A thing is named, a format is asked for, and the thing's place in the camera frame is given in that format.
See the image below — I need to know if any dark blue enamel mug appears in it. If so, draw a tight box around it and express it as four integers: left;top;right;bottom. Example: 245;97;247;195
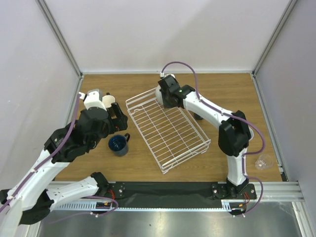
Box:
108;133;130;157

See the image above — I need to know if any white speckled mug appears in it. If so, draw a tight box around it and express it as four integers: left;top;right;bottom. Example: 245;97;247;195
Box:
155;85;163;105

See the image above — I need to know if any black mug white interior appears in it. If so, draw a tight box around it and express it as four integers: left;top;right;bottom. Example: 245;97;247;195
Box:
102;92;116;117

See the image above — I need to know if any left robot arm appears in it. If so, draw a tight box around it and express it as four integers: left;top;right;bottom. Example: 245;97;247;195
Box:
0;102;128;225

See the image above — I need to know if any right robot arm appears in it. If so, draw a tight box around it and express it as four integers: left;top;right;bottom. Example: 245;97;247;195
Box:
156;73;253;198

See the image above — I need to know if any small dark blue cup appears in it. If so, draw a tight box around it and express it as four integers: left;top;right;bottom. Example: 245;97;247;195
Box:
194;113;203;120

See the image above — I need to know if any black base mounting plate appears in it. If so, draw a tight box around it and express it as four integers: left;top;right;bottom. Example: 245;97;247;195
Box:
109;182;257;209

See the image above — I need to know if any clear wine glass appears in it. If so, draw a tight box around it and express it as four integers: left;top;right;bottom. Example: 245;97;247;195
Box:
255;154;274;170

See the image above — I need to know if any white wire dish rack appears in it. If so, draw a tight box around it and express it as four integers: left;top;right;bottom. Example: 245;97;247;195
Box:
125;89;211;174

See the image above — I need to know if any aluminium cable duct rail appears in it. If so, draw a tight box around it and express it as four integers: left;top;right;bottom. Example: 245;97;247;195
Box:
55;199;96;211

